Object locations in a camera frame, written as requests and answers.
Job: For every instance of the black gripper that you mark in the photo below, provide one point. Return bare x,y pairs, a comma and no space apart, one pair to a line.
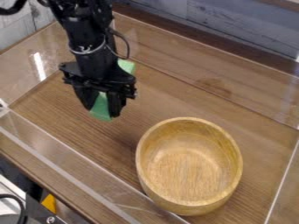
96,73

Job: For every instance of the green rectangular block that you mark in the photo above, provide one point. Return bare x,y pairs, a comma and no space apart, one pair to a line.
100,110

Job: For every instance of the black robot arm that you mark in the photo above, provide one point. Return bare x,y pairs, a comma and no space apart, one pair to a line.
86,20

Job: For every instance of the brown wooden bowl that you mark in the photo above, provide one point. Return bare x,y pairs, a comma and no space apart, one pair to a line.
189,165

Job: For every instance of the yellow warning label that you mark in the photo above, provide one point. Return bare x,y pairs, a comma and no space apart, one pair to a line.
50,203

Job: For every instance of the clear acrylic front wall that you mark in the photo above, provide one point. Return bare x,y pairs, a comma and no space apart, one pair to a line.
82,183

